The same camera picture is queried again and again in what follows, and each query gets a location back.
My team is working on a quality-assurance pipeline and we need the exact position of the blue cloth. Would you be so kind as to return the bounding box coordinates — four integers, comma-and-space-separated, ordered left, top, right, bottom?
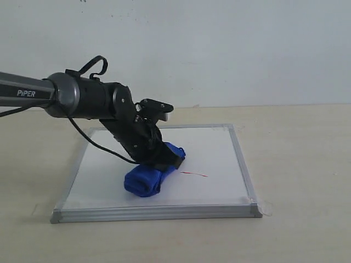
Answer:
123, 143, 177, 197

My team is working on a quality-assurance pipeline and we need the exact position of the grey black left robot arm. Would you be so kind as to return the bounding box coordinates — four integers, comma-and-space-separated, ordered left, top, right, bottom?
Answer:
1, 71, 184, 171

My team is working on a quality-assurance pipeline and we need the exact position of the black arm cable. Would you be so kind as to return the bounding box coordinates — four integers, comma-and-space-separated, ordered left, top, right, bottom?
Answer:
0, 55, 138, 165

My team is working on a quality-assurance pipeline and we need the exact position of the white board aluminium frame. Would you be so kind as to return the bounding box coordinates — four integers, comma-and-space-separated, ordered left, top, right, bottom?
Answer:
50, 124, 263, 224

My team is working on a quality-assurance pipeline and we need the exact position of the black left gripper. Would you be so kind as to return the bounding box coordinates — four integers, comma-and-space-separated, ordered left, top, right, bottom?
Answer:
100, 104, 184, 169

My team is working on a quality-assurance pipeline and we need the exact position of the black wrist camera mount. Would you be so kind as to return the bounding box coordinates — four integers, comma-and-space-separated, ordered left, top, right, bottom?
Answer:
135, 99, 174, 124

